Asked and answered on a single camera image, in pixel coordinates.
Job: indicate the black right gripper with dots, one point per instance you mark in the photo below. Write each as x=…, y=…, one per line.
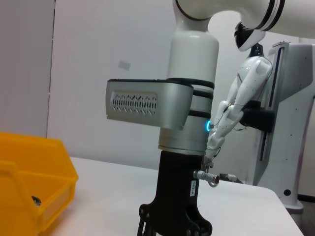
x=174, y=196

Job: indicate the small dark background object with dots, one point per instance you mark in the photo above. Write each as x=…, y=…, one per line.
x=231, y=177

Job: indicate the yellow plastic bin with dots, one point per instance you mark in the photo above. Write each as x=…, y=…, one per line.
x=24, y=172

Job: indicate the white humanoid robot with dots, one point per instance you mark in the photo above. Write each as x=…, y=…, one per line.
x=248, y=81

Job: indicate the white grey lift column stand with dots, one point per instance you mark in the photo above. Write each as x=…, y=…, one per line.
x=292, y=110

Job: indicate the black carriage bracket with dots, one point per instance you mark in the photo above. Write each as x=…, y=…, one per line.
x=261, y=118

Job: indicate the small grey wall plate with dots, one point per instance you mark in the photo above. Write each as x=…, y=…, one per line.
x=124, y=65

